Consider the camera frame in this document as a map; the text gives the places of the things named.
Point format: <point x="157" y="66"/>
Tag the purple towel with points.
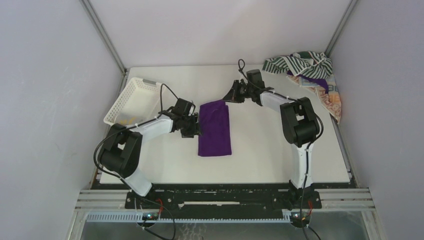
<point x="215" y="138"/>

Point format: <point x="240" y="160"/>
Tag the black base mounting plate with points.
<point x="227" y="201"/>

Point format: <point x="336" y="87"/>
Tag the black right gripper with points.
<point x="237" y="91"/>

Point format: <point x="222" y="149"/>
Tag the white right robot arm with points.
<point x="301" y="126"/>

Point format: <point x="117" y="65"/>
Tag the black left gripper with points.
<point x="195" y="129"/>

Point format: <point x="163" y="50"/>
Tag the controller board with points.
<point x="299" y="222"/>
<point x="150" y="217"/>

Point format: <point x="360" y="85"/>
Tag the aluminium corner post right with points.
<point x="341" y="26"/>

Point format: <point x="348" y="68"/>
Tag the left controller board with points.
<point x="150" y="217"/>

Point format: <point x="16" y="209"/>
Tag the white plastic basket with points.
<point x="140" y="98"/>

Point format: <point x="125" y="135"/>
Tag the cream bear print towel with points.
<point x="331" y="101"/>

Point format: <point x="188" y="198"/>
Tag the green white striped towel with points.
<point x="310" y="64"/>

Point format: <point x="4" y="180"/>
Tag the white slotted cable duct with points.
<point x="128" y="217"/>

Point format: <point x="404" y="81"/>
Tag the aluminium corner post left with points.
<point x="104" y="36"/>

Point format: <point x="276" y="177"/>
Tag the aluminium corner post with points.
<point x="104" y="36"/>
<point x="341" y="26"/>

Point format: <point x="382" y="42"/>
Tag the yellow grey patterned towel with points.
<point x="125" y="120"/>

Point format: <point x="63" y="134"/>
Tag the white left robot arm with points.
<point x="118" y="154"/>

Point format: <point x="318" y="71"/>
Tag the right controller board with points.
<point x="299" y="222"/>

